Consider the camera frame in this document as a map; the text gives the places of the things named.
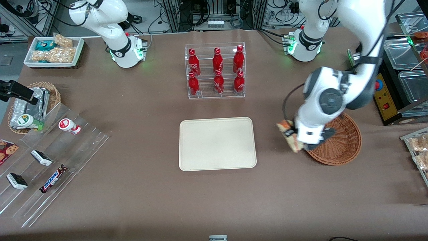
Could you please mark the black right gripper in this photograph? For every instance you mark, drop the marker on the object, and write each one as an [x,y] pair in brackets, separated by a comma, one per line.
[16,90]

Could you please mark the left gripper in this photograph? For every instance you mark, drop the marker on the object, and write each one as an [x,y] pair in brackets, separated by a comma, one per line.
[290,133]

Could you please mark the triangular sandwich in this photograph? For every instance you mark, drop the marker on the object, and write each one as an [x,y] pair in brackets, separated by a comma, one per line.
[296,146]

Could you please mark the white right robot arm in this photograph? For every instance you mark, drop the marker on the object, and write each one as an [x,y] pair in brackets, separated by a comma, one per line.
[117,36]

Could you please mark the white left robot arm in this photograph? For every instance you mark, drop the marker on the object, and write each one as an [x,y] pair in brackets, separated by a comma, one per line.
[334,83]

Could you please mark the tan wicker basket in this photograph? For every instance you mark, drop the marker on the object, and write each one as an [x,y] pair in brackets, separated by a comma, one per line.
[55,95]

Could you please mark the brown round wicker basket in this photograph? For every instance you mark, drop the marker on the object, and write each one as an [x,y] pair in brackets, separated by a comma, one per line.
[346,147]

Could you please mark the white rectangular snack tray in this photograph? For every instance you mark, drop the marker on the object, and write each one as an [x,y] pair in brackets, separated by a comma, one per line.
[79,50]

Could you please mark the beige plastic serving tray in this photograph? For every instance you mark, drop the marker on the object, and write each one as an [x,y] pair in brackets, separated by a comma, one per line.
[217,144]

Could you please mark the grey rectangular snack tray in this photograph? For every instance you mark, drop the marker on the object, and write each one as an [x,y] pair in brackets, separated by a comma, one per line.
[406,139]

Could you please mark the silver foil wrapped pack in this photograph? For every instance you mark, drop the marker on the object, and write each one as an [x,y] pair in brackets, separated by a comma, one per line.
[42,100]
[18,110]

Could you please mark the green label yogurt bottle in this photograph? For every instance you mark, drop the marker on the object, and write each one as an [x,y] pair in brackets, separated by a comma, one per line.
[28,121]

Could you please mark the wrapped rice crisp bar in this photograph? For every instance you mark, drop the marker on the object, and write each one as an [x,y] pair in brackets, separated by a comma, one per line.
[63,41]
[55,55]
[419,143]
[422,161]

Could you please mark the teal snack packet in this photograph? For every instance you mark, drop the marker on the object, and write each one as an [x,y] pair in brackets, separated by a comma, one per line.
[45,45]

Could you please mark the red cap yogurt bottle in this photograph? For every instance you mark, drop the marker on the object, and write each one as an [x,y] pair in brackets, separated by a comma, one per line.
[67,125]

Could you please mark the chocolate chip cookie pack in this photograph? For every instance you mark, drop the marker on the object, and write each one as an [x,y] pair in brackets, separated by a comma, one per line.
[7,150]

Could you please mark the black white snack bar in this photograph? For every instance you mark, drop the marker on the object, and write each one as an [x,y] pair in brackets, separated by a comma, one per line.
[41,157]
[17,181]

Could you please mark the red cola bottle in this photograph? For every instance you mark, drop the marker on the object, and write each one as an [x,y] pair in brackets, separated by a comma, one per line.
[218,84]
[238,60]
[193,86]
[238,83]
[217,62]
[193,63]

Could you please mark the clear acrylic stepped shelf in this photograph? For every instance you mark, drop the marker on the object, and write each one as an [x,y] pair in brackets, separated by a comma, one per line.
[77,147]

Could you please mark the Snickers chocolate bar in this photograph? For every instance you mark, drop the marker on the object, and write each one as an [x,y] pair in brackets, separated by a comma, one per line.
[53,179]

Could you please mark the clear acrylic bottle rack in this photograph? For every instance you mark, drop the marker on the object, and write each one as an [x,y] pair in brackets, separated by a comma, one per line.
[206,92]

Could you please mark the black food warmer yellow panel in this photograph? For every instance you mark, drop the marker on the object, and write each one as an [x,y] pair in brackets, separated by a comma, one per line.
[386,103]

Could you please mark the white labelled box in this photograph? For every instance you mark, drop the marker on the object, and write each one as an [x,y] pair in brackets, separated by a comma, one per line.
[218,238]

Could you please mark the white power strip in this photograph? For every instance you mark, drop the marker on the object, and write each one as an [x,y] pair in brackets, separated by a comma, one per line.
[216,24]

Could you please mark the orange food piece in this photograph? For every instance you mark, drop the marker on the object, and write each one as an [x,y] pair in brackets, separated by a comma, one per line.
[422,34]

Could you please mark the aluminium frame rack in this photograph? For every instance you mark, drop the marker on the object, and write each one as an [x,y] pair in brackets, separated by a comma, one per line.
[174,15]

